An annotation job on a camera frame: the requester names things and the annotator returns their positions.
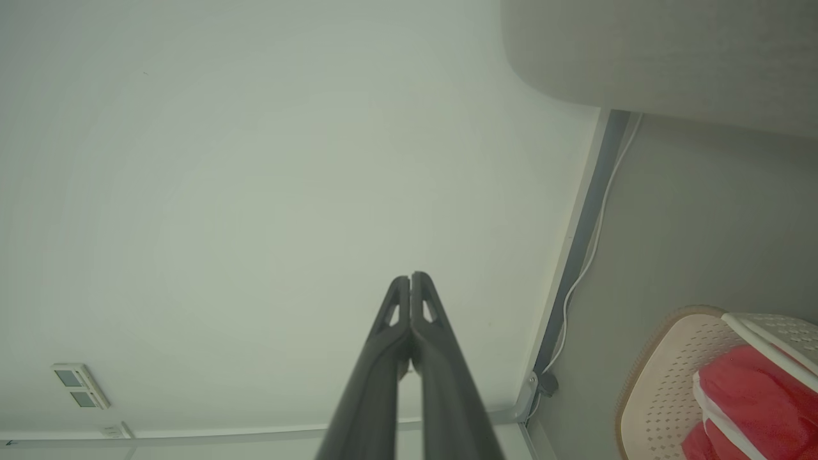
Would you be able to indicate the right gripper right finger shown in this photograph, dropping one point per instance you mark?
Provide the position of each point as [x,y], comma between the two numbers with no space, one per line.
[450,402]

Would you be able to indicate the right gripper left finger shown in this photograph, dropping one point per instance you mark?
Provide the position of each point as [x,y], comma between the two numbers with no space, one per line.
[370,396]

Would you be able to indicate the red cloth item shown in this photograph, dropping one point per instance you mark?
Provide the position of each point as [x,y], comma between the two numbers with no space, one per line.
[754,396]

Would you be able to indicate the light grey fabric sofa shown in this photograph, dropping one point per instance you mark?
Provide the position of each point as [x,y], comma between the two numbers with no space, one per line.
[671,51]

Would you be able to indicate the small black floor block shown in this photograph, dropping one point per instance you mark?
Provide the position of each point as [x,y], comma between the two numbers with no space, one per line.
[547,383]

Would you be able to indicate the cream perforated laundry basket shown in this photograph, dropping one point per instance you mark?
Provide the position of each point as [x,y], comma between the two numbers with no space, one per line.
[664,383]

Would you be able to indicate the grey corner bracket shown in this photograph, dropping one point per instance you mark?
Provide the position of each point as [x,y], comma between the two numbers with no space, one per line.
[527,396]

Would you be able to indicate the small white wall socket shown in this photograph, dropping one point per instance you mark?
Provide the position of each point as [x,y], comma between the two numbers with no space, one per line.
[115,430]

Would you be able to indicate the white wall switch panel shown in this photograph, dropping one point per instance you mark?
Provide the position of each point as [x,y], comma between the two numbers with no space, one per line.
[80,386]

